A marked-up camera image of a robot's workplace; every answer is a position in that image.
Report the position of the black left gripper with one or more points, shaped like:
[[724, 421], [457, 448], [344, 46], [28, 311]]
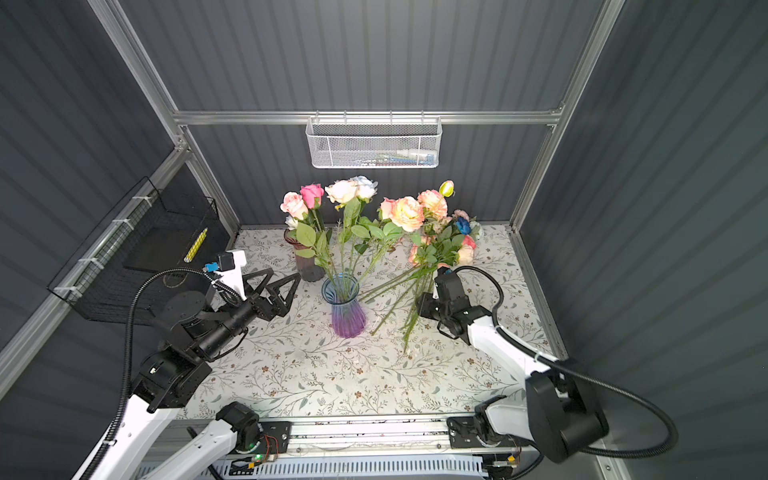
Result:
[[278, 305]]

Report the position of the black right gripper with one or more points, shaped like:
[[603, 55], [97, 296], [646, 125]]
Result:
[[424, 306]]

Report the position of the red glass vase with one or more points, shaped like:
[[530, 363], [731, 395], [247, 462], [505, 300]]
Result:
[[306, 267]]

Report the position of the peach spray rose branch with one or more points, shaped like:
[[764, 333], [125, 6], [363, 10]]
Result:
[[420, 216]]

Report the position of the blue purple glass vase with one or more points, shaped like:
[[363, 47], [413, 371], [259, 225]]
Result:
[[340, 292]]

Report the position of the pink cream spray rose stem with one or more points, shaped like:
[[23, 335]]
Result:
[[294, 207]]

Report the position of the hot pink rose stem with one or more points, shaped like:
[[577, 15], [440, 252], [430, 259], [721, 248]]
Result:
[[314, 234]]

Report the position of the light pink rose stem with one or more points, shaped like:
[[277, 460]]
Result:
[[373, 238]]

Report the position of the white rose stem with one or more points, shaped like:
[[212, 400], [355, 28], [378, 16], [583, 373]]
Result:
[[365, 189]]

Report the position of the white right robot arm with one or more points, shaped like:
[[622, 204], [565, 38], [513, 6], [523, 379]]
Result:
[[561, 414]]

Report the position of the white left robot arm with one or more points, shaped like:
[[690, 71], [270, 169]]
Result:
[[195, 336]]

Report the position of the pile of artificial flowers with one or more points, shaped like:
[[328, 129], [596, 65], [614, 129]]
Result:
[[468, 232]]

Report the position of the yellow tool in basket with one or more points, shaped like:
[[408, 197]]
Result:
[[195, 246]]

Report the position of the floral patterned table mat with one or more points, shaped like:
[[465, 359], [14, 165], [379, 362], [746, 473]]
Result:
[[297, 366]]

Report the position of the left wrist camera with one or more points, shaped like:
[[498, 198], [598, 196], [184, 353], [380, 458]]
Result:
[[228, 267]]

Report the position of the black wire side basket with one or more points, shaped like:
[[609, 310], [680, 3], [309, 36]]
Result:
[[146, 240]]

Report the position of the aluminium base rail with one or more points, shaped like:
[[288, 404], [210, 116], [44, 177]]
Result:
[[387, 435]]

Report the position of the white wire wall basket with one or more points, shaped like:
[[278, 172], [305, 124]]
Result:
[[385, 144]]

